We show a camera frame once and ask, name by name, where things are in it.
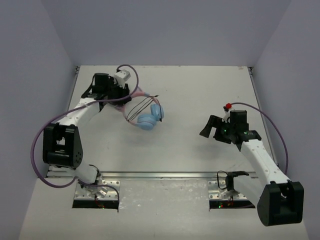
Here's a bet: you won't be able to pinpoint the thin black audio cable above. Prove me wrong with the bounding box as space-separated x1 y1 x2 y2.
126 94 165 123

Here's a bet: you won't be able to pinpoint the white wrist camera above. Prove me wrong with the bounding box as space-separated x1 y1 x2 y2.
222 103 234 123
113 70 131 89

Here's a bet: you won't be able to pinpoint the purple cable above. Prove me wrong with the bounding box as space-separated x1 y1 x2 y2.
30 64 140 201
231 101 290 174

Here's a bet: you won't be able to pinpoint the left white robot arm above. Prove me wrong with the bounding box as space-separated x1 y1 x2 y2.
42 70 131 185

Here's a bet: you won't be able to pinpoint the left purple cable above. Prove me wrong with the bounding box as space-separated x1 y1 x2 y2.
30 64 140 201

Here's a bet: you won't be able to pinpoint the pink blue cat-ear headphones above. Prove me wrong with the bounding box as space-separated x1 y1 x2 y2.
115 87 165 131

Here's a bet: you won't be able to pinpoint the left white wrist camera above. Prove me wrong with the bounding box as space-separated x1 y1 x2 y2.
113 70 131 89

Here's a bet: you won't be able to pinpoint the metal mounting bracket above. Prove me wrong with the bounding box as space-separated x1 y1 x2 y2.
207 180 248 201
73 179 121 204

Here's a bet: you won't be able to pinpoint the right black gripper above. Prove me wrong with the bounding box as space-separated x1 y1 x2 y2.
200 115 235 145

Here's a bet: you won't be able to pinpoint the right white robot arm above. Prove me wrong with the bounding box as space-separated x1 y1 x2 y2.
199 109 304 227

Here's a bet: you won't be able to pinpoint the right metal mounting bracket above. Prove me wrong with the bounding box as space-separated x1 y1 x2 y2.
207 180 248 201

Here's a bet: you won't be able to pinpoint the left metal mounting bracket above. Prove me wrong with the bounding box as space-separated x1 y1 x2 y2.
73 179 121 204

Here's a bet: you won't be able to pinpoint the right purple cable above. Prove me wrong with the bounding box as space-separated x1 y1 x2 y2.
231 101 290 174

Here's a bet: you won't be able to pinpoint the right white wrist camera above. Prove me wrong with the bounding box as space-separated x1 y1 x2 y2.
222 103 234 123

